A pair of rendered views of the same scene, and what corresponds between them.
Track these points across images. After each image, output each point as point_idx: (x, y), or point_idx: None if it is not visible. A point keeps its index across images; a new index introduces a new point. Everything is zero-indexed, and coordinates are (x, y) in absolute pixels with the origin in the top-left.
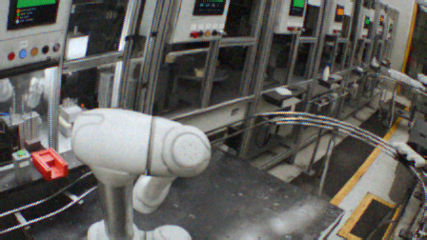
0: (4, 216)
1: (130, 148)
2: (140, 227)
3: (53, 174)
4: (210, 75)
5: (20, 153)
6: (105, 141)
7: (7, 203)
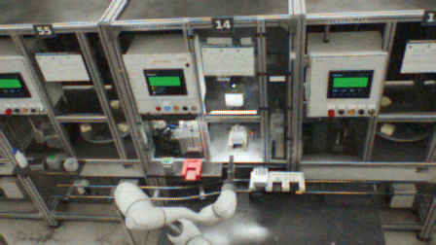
0: (177, 179)
1: (122, 209)
2: (236, 227)
3: (189, 176)
4: (367, 141)
5: (165, 159)
6: (117, 201)
7: None
